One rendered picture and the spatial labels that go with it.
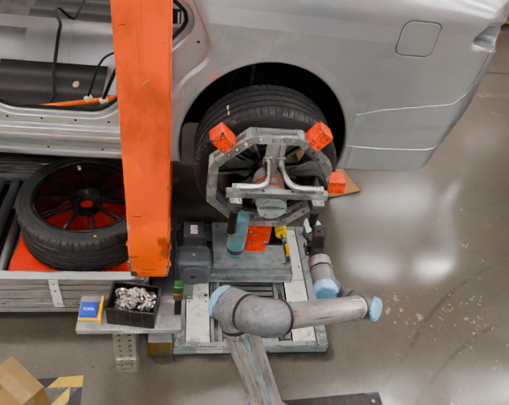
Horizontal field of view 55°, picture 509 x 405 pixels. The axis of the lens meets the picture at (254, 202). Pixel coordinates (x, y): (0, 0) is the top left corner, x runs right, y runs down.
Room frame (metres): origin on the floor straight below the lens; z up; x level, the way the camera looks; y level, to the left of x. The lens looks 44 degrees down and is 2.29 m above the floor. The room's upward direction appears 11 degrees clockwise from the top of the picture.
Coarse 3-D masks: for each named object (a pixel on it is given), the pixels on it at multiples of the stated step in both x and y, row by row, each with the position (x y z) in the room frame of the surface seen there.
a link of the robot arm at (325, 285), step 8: (320, 264) 1.22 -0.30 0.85; (328, 264) 1.23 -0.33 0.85; (312, 272) 1.20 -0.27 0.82; (320, 272) 1.18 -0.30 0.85; (328, 272) 1.19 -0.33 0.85; (312, 280) 1.17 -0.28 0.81; (320, 280) 1.15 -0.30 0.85; (328, 280) 1.15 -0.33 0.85; (336, 280) 1.18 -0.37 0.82; (320, 288) 1.12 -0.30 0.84; (328, 288) 1.12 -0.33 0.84; (336, 288) 1.13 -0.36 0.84; (320, 296) 1.11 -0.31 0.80; (328, 296) 1.12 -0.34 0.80; (336, 296) 1.13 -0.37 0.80
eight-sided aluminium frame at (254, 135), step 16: (256, 128) 1.65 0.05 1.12; (240, 144) 1.59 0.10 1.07; (288, 144) 1.63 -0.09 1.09; (304, 144) 1.64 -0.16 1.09; (224, 160) 1.58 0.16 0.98; (320, 160) 1.66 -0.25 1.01; (208, 176) 1.58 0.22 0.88; (208, 192) 1.56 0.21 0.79; (224, 208) 1.58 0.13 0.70; (288, 208) 1.70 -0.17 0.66; (304, 208) 1.66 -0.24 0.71; (256, 224) 1.62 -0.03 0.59; (272, 224) 1.63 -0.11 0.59
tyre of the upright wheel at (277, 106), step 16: (224, 96) 1.86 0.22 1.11; (240, 96) 1.82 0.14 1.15; (256, 96) 1.81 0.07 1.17; (272, 96) 1.82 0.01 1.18; (288, 96) 1.86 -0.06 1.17; (304, 96) 1.93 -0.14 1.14; (208, 112) 1.83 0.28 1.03; (224, 112) 1.75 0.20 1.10; (240, 112) 1.71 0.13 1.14; (256, 112) 1.70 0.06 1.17; (272, 112) 1.70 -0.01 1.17; (288, 112) 1.73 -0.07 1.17; (304, 112) 1.79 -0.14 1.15; (320, 112) 1.93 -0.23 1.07; (208, 128) 1.72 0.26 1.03; (240, 128) 1.67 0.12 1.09; (288, 128) 1.71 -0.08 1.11; (304, 128) 1.73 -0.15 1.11; (208, 144) 1.64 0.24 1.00; (208, 160) 1.64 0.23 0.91; (336, 160) 1.79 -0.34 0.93
